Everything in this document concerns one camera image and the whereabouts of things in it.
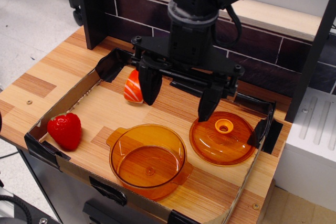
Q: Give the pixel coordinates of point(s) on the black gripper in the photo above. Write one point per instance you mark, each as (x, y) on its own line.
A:
(187, 54)

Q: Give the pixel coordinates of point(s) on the salmon nigiri sushi toy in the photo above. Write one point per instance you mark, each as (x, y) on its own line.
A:
(132, 90)

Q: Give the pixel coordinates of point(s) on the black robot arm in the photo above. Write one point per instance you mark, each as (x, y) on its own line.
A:
(190, 54)

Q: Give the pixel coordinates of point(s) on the orange transparent pot lid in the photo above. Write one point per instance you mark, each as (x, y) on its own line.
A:
(225, 139)

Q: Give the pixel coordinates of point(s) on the cardboard fence with black tape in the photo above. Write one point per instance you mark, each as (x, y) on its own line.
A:
(209, 195)

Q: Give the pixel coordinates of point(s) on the orange transparent pot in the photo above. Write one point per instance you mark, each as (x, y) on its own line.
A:
(149, 159)

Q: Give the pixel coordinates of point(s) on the dark brick pattern backsplash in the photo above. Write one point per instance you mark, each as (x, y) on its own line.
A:
(271, 61)

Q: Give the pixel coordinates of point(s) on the red toy strawberry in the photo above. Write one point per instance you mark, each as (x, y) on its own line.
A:
(66, 130)

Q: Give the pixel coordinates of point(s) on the black caster wheel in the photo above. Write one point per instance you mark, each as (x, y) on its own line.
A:
(75, 4)

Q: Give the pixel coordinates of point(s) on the white ribbed plastic box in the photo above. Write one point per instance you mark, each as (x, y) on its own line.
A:
(307, 164)

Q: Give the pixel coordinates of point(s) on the black vertical post left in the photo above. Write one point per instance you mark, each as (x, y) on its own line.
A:
(94, 22)

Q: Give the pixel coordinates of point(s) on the black vertical post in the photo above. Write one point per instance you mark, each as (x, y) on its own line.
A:
(312, 59)
(94, 22)

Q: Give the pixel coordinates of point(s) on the black vertical post right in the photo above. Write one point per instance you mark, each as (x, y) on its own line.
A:
(312, 59)

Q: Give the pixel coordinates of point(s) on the black handle below table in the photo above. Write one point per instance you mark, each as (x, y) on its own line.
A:
(94, 215)

